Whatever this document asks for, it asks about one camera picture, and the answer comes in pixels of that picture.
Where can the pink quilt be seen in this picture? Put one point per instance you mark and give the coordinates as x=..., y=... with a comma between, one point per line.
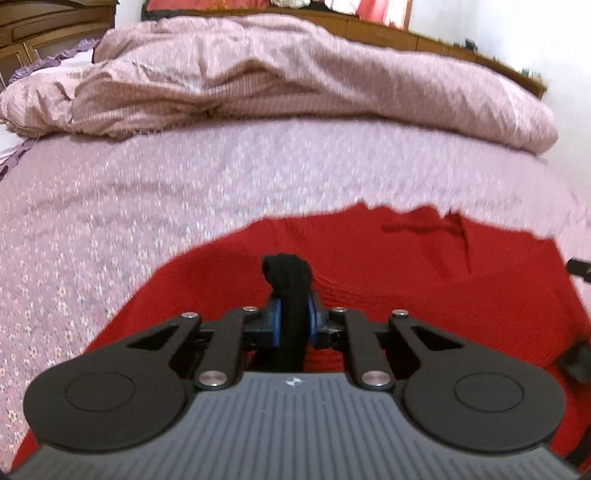
x=286, y=83

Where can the wooden cabinet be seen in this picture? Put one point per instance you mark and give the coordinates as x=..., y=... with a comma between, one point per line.
x=27, y=32

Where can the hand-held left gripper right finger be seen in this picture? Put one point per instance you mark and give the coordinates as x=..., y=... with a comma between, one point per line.
x=312, y=323

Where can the red knitted sweater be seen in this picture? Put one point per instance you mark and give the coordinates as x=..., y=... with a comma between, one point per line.
x=415, y=295

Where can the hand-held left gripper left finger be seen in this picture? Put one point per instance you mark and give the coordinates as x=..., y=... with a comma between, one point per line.
x=275, y=323

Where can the white pillow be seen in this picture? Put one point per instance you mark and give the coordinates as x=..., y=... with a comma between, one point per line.
x=7, y=141

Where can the wooden headboard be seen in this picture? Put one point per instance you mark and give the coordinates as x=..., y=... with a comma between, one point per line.
x=443, y=46

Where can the black knitted cloth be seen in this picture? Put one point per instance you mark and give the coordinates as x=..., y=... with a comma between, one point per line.
x=288, y=295

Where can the red curtain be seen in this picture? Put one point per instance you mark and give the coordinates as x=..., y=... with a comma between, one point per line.
x=369, y=9

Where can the floral pink bed sheet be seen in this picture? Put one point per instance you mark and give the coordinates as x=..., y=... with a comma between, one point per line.
x=138, y=221

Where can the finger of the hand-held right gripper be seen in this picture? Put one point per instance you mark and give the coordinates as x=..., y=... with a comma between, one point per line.
x=576, y=362
x=580, y=267

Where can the purple frilled pillow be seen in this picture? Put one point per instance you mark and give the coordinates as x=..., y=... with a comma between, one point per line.
x=55, y=57

